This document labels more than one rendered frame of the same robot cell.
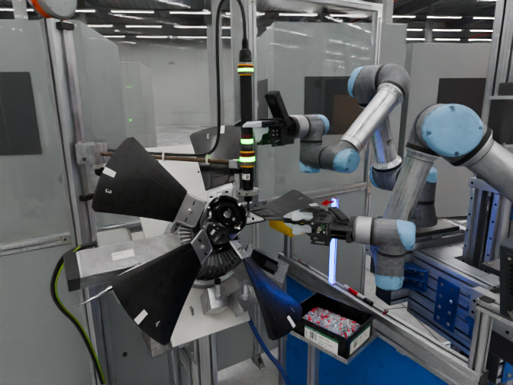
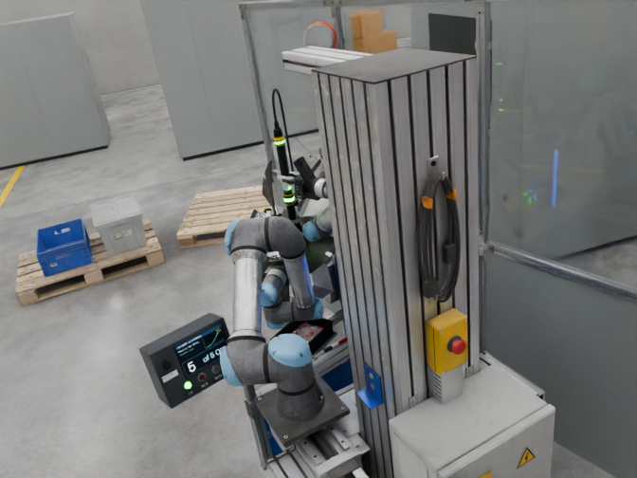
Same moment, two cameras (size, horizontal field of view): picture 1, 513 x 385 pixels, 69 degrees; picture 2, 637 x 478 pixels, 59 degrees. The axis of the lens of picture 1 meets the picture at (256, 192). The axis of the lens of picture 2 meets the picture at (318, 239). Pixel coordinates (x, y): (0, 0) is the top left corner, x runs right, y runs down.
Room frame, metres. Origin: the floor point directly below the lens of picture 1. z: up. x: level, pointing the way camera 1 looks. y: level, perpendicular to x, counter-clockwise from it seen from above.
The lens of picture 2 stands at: (1.00, -2.16, 2.25)
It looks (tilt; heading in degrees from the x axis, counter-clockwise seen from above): 27 degrees down; 85
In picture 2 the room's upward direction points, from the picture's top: 9 degrees counter-clockwise
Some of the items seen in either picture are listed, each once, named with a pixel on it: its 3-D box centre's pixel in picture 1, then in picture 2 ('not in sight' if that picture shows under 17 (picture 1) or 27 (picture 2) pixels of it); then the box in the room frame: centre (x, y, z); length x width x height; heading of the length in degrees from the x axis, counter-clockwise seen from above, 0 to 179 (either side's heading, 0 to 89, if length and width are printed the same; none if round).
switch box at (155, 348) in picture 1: (156, 317); (334, 277); (1.26, 0.39, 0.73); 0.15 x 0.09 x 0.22; 30
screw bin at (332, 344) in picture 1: (330, 322); (302, 336); (1.03, -0.23, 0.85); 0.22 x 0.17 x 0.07; 46
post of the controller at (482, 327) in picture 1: (481, 334); (245, 377); (0.80, -0.55, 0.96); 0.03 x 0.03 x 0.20; 30
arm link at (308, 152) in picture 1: (314, 156); not in sight; (1.25, -0.20, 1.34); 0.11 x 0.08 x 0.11; 37
